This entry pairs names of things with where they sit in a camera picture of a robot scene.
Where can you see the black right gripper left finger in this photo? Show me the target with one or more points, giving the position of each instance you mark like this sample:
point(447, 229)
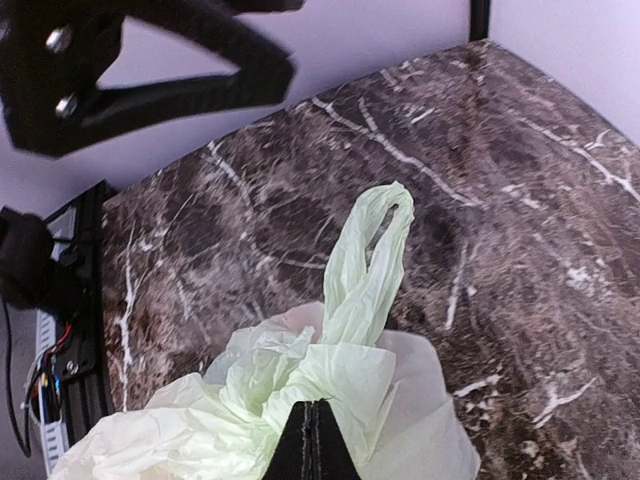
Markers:
point(292, 458)

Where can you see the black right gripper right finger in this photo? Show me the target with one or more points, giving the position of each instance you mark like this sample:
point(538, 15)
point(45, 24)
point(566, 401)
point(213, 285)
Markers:
point(329, 455)

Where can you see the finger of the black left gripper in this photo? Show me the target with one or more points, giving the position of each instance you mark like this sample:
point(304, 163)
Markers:
point(53, 50)
point(102, 115)

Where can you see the light green plastic bag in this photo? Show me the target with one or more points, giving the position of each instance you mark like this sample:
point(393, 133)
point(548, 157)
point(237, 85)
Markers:
point(385, 388)

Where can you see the white slotted cable duct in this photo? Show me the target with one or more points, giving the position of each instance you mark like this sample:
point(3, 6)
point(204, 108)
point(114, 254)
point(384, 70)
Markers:
point(50, 344)

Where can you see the black rear right frame post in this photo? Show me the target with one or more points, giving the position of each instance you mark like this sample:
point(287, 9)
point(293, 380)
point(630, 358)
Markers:
point(479, 19)

